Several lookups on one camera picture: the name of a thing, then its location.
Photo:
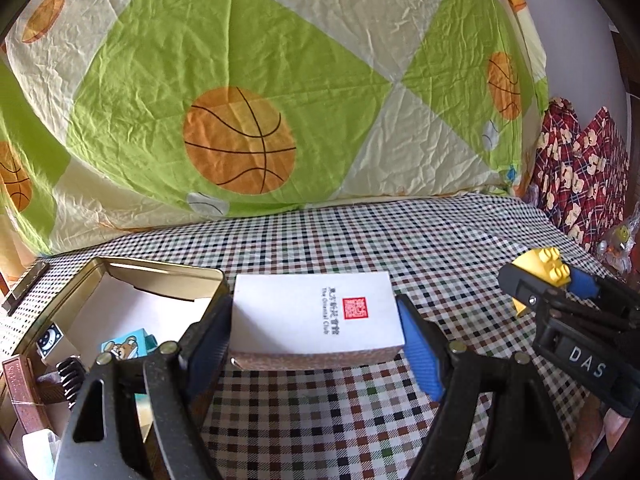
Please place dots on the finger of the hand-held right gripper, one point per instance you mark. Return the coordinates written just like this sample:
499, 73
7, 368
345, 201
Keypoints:
525, 285
585, 282

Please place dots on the checkered tablecloth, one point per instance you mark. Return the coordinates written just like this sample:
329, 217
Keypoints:
350, 420

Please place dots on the gold metal tin box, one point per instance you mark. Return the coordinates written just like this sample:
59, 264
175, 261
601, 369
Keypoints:
170, 310

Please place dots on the copper embossed card box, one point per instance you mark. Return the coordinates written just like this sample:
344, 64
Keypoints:
22, 395

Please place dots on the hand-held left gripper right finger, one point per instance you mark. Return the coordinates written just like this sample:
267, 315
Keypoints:
422, 355

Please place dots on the basketball print bed sheet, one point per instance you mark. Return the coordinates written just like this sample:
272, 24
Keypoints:
250, 85

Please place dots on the clear plastic box green label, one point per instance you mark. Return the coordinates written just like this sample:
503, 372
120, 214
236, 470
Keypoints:
40, 452

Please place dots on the yellow building block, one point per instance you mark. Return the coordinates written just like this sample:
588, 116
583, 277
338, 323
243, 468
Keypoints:
545, 265

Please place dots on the white box red stamp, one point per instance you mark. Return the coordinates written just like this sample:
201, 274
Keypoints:
310, 310

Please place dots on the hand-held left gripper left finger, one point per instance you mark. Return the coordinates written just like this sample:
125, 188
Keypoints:
205, 360

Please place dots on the red bear print cloth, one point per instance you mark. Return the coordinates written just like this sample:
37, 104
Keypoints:
580, 175

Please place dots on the teal bear print block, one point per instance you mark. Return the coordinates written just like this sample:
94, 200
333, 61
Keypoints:
125, 345

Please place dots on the white moon print block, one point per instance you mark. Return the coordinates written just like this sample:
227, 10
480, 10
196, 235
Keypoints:
50, 341

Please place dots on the clear plastic bag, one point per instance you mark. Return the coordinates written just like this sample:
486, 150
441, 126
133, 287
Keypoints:
612, 255

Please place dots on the yellow smiley toy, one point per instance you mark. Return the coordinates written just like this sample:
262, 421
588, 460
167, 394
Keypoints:
621, 233

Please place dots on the person's right hand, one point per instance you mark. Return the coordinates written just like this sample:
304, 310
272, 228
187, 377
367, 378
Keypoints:
592, 440

